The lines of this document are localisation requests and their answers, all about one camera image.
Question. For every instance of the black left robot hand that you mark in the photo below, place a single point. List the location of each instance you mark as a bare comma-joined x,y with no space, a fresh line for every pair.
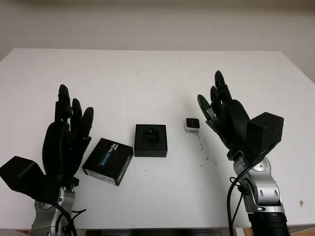
57,147

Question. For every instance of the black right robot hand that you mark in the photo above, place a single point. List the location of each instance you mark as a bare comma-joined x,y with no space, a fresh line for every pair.
233,118

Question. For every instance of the small silver camera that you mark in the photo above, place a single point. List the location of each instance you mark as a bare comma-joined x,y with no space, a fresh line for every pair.
192,127

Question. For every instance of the black RealSense box lid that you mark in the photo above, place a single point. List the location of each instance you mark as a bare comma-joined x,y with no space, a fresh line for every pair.
105,159

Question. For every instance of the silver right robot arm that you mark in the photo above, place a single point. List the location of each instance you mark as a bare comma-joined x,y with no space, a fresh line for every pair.
267,194

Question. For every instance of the black box base with insert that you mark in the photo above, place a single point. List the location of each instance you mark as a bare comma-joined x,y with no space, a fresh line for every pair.
140,150

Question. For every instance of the dark robot torso edge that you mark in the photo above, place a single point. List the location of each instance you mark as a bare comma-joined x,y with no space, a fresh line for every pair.
152,233

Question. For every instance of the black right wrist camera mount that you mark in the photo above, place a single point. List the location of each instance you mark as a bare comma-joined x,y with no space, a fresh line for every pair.
265,132

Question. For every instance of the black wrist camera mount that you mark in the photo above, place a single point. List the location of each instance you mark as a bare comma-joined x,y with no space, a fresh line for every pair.
265,132
22,173

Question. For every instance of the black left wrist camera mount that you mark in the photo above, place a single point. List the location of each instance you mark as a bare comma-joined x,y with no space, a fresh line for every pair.
22,173

